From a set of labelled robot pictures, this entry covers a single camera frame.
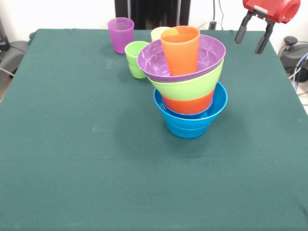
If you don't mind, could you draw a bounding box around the dark green tablecloth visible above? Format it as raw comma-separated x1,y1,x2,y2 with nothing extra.
0,28,308,231

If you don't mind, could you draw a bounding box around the tangle of floor cables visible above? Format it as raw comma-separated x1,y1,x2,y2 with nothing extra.
288,54,308,106

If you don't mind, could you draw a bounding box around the orange bowl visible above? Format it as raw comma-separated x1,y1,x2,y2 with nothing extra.
161,88,216,115

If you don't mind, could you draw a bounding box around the black floor stand base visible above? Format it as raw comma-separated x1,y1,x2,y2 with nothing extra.
278,36,308,73
0,19,31,73

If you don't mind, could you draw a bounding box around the large light blue bowl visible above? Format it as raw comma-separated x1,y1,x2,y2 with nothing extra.
153,81,228,127

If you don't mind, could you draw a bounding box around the orange cup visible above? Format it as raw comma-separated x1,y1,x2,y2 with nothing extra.
160,26,201,77

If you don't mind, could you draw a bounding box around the green cup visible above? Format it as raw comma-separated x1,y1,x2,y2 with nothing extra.
124,40,150,79

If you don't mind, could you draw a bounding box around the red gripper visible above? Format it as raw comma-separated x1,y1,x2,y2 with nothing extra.
234,0,301,54

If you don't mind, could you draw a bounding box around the large purple bowl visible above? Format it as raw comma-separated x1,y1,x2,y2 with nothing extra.
137,34,227,83

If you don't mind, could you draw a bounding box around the black pedestal column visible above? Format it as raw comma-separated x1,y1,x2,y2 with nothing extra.
115,0,191,30

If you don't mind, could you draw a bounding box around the purple cup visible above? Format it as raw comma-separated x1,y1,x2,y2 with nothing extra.
107,17,135,54

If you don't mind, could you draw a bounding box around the yellow cup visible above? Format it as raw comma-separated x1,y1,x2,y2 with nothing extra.
151,26,172,42

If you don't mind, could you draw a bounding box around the small light blue bowl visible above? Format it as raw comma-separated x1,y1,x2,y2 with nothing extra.
165,117,209,139

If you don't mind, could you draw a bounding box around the large green bowl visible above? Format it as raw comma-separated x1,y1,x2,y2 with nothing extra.
147,59,225,101

